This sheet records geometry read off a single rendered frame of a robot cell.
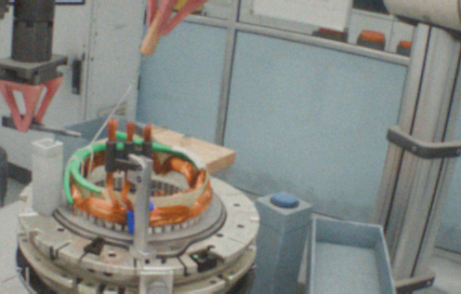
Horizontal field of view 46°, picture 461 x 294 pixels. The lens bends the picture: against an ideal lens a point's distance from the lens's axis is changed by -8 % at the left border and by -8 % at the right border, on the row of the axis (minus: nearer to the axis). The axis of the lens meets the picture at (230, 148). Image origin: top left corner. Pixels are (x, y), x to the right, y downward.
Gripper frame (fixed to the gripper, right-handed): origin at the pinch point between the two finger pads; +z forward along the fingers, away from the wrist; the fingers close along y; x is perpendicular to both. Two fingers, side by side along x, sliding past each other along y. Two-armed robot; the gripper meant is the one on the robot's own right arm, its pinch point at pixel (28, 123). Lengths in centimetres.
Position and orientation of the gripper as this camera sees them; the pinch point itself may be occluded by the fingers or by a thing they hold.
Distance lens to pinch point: 81.1
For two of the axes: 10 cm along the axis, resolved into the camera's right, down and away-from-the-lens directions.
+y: -2.5, 2.9, -9.2
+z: -1.3, 9.4, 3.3
